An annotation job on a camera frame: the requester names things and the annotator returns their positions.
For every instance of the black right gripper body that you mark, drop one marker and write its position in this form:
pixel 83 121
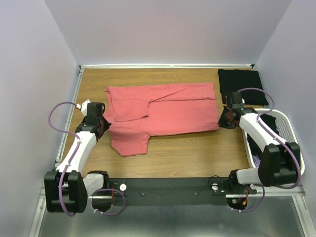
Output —
pixel 224 120

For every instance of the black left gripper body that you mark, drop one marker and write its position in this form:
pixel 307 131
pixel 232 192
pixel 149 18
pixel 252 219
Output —
pixel 106 124

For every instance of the pink t-shirt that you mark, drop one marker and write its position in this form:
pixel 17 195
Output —
pixel 137 113

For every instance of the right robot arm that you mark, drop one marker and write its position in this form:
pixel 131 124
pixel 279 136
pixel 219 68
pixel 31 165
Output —
pixel 280 164

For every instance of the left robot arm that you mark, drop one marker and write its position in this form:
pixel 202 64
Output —
pixel 66 190

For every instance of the black t-shirt in basket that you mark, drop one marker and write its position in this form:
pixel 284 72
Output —
pixel 267 118

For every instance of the lavender t-shirt in basket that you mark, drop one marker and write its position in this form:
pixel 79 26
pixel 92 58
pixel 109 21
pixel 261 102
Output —
pixel 255 150

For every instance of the white plastic laundry basket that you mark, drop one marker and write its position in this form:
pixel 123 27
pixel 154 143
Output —
pixel 285 131

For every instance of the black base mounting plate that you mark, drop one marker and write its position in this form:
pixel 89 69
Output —
pixel 170 192

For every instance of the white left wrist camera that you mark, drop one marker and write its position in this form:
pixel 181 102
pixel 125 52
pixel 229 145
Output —
pixel 83 107

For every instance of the white table edge rail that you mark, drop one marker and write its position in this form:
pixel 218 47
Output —
pixel 165 66

